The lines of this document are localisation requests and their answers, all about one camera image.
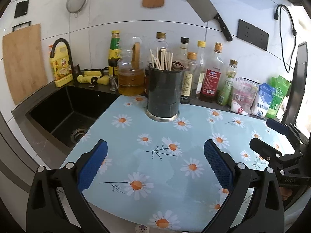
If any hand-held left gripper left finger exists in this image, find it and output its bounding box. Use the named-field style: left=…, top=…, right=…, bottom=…
left=25, top=139, right=108, bottom=233

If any black power cable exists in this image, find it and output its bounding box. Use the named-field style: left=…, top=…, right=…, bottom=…
left=274, top=4, right=297, bottom=73

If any blue daisy print tablecloth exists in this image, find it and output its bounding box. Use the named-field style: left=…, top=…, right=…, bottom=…
left=59, top=95, right=299, bottom=232

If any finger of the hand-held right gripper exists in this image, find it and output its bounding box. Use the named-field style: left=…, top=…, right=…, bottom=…
left=249, top=138, right=283, bottom=162
left=266, top=118, right=304, bottom=152

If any red label gold cap bottle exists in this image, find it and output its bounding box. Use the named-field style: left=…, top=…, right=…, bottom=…
left=198, top=42, right=224, bottom=103

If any black kitchen sink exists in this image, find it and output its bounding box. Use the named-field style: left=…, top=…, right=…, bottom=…
left=25, top=85, right=119, bottom=148

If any yellow dish soap bottle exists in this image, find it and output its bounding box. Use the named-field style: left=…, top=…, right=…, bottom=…
left=50, top=47, right=74, bottom=87

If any black metal frame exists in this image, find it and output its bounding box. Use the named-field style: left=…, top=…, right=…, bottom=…
left=282, top=42, right=308, bottom=127

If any yellow cap clear bottle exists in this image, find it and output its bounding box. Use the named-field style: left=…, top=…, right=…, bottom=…
left=193, top=41, right=207, bottom=95

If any blue white salt bag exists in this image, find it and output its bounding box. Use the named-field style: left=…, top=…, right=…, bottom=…
left=250, top=83, right=276, bottom=119

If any dark jar red label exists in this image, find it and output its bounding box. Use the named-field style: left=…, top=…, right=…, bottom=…
left=144, top=68, right=150, bottom=95

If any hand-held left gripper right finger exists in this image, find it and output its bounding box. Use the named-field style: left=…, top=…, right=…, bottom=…
left=204, top=139, right=285, bottom=233

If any clear plastic seasoning bag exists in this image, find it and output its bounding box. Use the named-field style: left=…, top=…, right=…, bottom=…
left=230, top=77, right=260, bottom=116

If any green plastic bag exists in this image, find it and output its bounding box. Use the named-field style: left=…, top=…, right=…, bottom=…
left=265, top=75, right=291, bottom=119

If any green liquid gold cap bottle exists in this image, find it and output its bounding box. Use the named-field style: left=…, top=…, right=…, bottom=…
left=217, top=59, right=238, bottom=106

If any black kitchen faucet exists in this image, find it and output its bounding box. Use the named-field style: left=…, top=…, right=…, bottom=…
left=50, top=38, right=76, bottom=78

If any large clear gold cap bottle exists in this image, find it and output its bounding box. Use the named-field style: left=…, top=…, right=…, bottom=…
left=146, top=32, right=170, bottom=65

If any black cap clear bottle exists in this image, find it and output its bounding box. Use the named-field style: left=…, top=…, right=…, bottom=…
left=175, top=37, right=190, bottom=66

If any small white label bottle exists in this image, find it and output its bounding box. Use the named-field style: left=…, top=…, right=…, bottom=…
left=180, top=52, right=198, bottom=104

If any black cylindrical utensil holder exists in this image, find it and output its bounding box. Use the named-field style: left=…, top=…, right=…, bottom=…
left=145, top=63, right=186, bottom=122

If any set of wooden chopsticks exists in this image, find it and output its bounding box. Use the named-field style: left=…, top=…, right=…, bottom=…
left=149, top=47, right=174, bottom=71

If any person's right hand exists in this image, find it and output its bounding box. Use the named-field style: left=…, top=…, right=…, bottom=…
left=279, top=187, right=293, bottom=201

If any black wall plate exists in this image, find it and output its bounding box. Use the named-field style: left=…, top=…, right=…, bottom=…
left=14, top=0, right=30, bottom=18

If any green label sauce bottle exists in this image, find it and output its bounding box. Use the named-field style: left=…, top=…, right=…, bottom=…
left=108, top=30, right=122, bottom=77

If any large cooking oil jug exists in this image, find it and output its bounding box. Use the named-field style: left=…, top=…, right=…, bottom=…
left=117, top=37, right=145, bottom=96

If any steel cleaver black handle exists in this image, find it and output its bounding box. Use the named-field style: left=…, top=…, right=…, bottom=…
left=179, top=0, right=233, bottom=42

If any wooden cutting board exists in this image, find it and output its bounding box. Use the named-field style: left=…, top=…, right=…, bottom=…
left=2, top=21, right=48, bottom=105

